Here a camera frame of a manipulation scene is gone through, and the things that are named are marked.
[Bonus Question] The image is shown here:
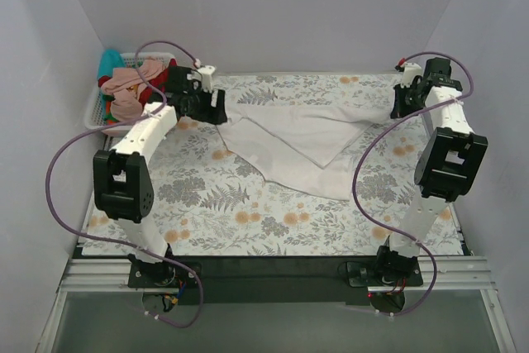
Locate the white t shirt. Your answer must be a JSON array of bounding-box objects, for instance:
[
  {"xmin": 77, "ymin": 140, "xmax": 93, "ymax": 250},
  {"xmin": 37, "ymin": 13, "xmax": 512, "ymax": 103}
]
[{"xmin": 218, "ymin": 104, "xmax": 389, "ymax": 200}]

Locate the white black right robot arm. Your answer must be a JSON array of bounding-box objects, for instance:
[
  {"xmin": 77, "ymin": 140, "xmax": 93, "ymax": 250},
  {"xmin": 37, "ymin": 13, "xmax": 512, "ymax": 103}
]
[{"xmin": 374, "ymin": 57, "xmax": 488, "ymax": 285}]

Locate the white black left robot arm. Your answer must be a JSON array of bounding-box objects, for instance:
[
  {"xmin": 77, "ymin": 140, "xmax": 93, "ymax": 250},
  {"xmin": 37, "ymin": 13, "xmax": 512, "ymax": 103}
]
[{"xmin": 93, "ymin": 65, "xmax": 226, "ymax": 287}]

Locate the red t shirt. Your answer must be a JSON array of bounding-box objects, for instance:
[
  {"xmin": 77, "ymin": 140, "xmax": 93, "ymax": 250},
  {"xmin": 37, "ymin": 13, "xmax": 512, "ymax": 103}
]
[{"xmin": 138, "ymin": 68, "xmax": 169, "ymax": 107}]

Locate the pink t shirt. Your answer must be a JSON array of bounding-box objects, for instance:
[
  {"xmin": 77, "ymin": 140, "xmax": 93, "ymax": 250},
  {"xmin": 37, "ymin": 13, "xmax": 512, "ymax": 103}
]
[{"xmin": 98, "ymin": 67, "xmax": 152, "ymax": 122}]

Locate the floral patterned table mat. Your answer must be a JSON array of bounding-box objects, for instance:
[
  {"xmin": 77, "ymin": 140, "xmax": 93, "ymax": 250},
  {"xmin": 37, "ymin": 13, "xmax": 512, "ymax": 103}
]
[{"xmin": 81, "ymin": 72, "xmax": 465, "ymax": 257}]

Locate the green garment in basket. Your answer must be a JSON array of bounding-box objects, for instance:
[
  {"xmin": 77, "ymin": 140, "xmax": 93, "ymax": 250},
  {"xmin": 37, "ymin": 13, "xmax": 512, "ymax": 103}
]
[{"xmin": 102, "ymin": 95, "xmax": 118, "ymax": 125}]

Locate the teal t shirt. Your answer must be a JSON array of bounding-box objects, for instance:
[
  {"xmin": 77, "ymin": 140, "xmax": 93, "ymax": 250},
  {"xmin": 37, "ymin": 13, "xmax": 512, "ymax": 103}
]
[{"xmin": 97, "ymin": 49, "xmax": 126, "ymax": 88}]

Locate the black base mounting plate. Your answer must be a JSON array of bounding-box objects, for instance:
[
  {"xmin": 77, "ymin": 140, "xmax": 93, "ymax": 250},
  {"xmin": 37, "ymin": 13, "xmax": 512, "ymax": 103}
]
[{"xmin": 126, "ymin": 255, "xmax": 425, "ymax": 305}]

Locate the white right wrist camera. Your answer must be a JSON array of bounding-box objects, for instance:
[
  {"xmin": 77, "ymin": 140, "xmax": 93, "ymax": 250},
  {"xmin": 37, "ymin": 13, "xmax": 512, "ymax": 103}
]
[{"xmin": 395, "ymin": 58, "xmax": 422, "ymax": 88}]

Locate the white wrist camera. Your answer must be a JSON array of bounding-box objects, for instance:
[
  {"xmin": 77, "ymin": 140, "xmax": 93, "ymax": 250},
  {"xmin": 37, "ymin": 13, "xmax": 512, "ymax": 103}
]
[
  {"xmin": 187, "ymin": 59, "xmax": 217, "ymax": 93},
  {"xmin": 395, "ymin": 58, "xmax": 422, "ymax": 88}
]

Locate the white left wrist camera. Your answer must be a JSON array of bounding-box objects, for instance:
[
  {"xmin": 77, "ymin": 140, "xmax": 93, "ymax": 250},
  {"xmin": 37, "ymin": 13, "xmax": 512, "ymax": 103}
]
[{"xmin": 187, "ymin": 59, "xmax": 217, "ymax": 93}]

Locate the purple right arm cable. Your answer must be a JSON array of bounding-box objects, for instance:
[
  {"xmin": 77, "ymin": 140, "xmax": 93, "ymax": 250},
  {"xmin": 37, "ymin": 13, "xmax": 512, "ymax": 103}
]
[{"xmin": 349, "ymin": 51, "xmax": 474, "ymax": 317}]

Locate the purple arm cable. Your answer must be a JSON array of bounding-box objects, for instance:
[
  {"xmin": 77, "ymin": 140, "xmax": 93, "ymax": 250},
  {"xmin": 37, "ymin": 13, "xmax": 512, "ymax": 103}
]
[
  {"xmin": 349, "ymin": 51, "xmax": 474, "ymax": 317},
  {"xmin": 45, "ymin": 40, "xmax": 206, "ymax": 328}
]

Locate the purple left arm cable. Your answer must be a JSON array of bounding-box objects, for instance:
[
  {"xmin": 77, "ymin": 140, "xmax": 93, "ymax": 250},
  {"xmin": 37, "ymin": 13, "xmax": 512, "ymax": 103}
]
[{"xmin": 45, "ymin": 40, "xmax": 206, "ymax": 328}]

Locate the aluminium frame rail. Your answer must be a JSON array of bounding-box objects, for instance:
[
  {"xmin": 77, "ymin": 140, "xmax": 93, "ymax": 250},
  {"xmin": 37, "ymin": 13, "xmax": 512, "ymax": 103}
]
[{"xmin": 60, "ymin": 258, "xmax": 131, "ymax": 293}]

